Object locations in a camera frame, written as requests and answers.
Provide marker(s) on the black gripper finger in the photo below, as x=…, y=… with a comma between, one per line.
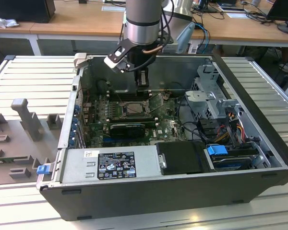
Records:
x=142, y=79

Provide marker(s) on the silver CPU plate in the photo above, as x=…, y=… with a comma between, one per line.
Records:
x=136, y=108

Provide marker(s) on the CPU socket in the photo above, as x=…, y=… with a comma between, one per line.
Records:
x=135, y=115

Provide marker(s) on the blue expansion slot retainer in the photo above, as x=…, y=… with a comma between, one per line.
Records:
x=75, y=124

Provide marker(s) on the coin cell battery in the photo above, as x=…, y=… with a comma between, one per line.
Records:
x=167, y=96

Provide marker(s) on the pale blue teach pendant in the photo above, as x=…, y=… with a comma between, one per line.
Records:
x=184, y=36

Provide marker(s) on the green motherboard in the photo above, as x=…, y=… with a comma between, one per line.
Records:
x=163, y=127

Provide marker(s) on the black graphics card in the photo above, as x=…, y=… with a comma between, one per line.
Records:
x=127, y=130

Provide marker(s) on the metal drive cage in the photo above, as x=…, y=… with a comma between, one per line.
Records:
x=206, y=100

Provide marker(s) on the black plastic shroud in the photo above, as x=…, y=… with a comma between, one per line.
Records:
x=184, y=158

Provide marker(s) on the blue disk carrier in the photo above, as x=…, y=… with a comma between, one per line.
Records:
x=216, y=152

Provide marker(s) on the grey power supply unit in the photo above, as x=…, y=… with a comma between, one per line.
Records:
x=74, y=165

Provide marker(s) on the black open PC case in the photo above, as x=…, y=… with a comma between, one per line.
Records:
x=134, y=201

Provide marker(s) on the hard disk drive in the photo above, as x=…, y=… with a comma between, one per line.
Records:
x=232, y=164

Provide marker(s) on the grey parts rack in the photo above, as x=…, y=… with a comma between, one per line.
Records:
x=26, y=134

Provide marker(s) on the black computer tower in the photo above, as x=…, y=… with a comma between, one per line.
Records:
x=21, y=9

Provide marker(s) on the blue power supply latch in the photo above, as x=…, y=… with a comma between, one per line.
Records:
x=42, y=169

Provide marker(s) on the crumpled white paper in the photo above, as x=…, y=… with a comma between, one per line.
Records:
x=4, y=22

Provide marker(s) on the black monitor with stand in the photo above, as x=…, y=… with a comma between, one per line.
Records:
x=283, y=9

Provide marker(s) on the green RAM stick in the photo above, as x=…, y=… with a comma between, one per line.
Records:
x=2, y=159

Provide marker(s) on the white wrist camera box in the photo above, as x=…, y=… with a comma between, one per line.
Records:
x=115, y=58

